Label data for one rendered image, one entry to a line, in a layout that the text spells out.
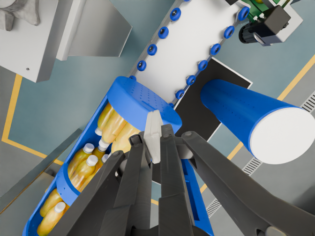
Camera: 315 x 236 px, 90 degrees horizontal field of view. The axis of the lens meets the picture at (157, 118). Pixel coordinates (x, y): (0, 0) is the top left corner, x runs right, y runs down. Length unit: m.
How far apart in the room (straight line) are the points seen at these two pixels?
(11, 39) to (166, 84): 0.56
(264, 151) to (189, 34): 0.61
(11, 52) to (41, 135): 1.64
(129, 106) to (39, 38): 0.39
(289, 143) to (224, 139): 1.19
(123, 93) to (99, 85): 1.32
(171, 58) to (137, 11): 1.03
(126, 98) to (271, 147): 0.68
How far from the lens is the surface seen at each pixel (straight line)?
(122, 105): 0.46
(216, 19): 0.77
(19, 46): 0.74
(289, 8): 0.98
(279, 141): 0.88
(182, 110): 1.60
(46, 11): 0.68
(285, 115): 0.84
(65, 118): 2.05
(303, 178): 2.92
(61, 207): 0.95
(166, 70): 0.72
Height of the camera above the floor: 1.65
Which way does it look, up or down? 69 degrees down
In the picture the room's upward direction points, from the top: 179 degrees counter-clockwise
